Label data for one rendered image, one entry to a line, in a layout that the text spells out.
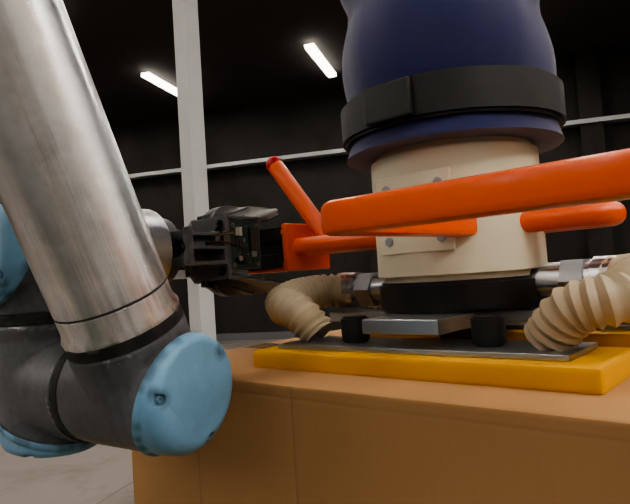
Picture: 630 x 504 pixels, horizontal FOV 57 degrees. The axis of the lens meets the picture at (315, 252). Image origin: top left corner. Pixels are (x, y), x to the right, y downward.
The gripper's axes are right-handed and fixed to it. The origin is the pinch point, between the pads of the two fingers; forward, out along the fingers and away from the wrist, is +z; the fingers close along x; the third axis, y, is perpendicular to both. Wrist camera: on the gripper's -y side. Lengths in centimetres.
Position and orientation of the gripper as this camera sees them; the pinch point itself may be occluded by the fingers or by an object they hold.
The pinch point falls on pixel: (270, 250)
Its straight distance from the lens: 79.1
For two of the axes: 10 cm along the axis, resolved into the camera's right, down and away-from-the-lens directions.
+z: 6.5, -0.1, 7.6
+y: 7.5, -0.7, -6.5
